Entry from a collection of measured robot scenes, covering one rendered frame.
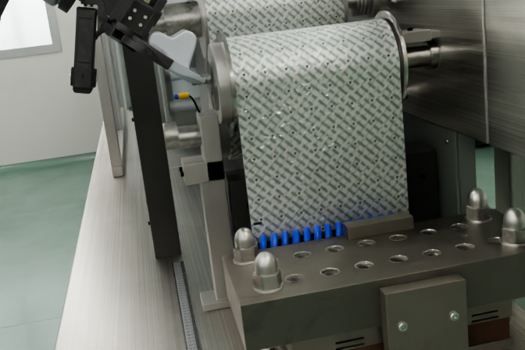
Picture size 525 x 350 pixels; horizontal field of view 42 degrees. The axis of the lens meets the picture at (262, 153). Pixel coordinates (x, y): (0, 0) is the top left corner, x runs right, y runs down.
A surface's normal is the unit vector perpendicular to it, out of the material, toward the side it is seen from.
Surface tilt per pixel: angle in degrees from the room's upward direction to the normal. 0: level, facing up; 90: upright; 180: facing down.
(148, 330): 0
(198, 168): 90
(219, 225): 90
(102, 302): 0
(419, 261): 0
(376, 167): 90
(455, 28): 90
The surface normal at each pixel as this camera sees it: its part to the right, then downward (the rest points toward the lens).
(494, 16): -0.98, 0.15
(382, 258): -0.11, -0.97
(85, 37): 0.18, 0.19
